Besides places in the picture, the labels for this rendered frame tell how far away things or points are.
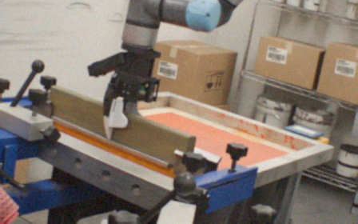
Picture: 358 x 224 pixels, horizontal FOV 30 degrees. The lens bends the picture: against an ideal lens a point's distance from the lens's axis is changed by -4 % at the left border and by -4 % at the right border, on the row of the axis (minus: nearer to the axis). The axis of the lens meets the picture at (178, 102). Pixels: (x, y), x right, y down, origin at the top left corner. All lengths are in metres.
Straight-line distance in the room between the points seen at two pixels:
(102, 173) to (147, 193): 0.10
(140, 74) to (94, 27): 3.00
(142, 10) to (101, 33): 3.08
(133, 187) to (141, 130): 0.31
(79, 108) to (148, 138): 0.20
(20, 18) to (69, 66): 0.57
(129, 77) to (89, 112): 0.16
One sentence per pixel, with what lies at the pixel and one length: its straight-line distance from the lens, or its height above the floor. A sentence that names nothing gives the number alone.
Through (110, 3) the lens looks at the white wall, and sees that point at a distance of 4.51.
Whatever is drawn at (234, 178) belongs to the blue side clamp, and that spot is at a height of 1.00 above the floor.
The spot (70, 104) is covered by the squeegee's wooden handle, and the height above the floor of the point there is 1.04.
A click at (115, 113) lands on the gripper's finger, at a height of 1.06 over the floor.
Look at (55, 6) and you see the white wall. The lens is 4.15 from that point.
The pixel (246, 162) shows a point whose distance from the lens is 1.70.
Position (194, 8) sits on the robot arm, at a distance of 1.39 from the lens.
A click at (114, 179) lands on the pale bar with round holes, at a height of 1.02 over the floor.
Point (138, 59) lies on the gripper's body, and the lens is 1.46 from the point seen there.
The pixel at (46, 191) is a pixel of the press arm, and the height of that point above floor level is 0.91.
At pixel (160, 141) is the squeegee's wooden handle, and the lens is 1.44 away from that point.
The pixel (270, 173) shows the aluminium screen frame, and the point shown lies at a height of 0.98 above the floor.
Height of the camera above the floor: 1.41
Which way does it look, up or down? 12 degrees down
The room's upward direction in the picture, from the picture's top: 11 degrees clockwise
